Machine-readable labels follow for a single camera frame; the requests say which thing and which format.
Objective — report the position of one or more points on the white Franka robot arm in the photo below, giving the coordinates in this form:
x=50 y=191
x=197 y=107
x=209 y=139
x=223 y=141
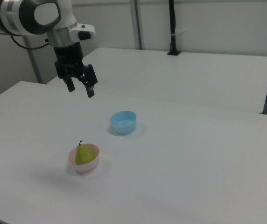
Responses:
x=26 y=16

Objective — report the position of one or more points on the light blue plastic bowl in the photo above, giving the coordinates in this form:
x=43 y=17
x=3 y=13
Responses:
x=124 y=127

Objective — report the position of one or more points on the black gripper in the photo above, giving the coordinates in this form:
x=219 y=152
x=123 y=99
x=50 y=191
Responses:
x=68 y=56

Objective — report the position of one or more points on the green pear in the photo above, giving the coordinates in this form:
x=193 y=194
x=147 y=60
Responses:
x=83 y=155

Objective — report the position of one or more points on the white rectangular table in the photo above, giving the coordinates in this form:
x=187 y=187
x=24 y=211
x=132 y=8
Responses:
x=194 y=77

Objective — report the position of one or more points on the black camera stand pole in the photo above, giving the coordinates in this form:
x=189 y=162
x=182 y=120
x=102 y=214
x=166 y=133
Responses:
x=172 y=25

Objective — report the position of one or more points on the pink plastic bowl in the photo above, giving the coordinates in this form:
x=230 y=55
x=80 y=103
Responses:
x=86 y=166

